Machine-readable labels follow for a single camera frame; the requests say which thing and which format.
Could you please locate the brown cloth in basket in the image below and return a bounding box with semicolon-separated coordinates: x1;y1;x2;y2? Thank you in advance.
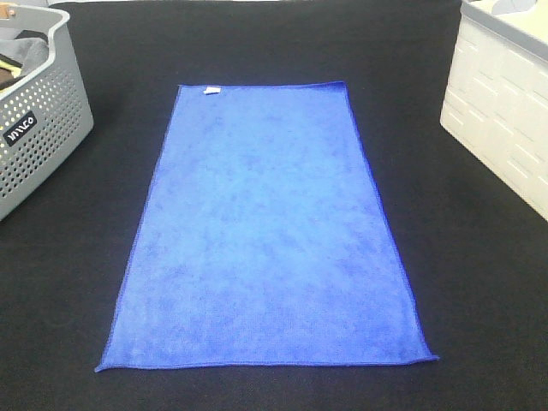
0;68;19;92

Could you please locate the blue microfibre towel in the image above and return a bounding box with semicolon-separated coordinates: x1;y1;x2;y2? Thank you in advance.
98;81;433;371

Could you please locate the white plastic storage crate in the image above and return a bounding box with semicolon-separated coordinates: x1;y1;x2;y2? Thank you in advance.
440;1;547;217

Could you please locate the grey folded cloth in basket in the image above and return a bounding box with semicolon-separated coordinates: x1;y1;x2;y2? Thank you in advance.
1;38;49;74

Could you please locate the yellow and black cloth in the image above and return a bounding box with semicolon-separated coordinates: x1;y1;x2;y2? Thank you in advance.
1;55;22;78

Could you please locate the grey perforated plastic basket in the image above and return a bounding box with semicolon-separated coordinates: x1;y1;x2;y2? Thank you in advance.
1;3;93;217

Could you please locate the wooden basket handle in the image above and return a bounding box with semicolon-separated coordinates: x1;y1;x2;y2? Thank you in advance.
0;3;16;20

